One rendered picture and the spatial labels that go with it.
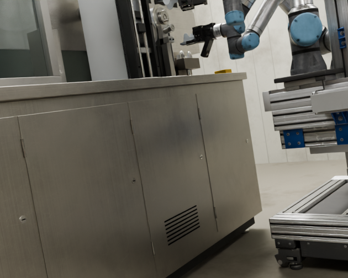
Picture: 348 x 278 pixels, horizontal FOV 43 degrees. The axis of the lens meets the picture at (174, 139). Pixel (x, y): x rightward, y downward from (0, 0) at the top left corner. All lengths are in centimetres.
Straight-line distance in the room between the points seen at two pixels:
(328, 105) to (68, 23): 135
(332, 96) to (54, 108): 100
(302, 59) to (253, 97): 307
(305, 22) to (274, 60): 305
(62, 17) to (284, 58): 291
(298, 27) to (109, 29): 90
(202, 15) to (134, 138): 374
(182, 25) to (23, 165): 210
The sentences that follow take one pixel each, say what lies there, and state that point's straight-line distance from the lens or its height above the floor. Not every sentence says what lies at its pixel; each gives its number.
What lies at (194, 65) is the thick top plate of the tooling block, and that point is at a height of 98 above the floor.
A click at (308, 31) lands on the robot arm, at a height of 97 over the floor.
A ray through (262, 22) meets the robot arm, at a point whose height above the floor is 109.
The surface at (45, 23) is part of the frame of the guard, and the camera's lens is 155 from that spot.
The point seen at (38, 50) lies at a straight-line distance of 152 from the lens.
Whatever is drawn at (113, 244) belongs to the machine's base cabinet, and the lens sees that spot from 161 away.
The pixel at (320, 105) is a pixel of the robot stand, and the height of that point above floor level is 68.
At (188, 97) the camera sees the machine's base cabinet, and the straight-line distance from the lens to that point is 203.
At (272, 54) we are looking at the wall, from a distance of 485.
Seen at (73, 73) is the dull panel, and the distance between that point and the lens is 235.
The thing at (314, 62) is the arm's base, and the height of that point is 86.
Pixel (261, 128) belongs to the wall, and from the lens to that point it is 496.
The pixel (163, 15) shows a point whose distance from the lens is 244.
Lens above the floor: 76
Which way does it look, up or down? 4 degrees down
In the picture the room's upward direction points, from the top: 9 degrees counter-clockwise
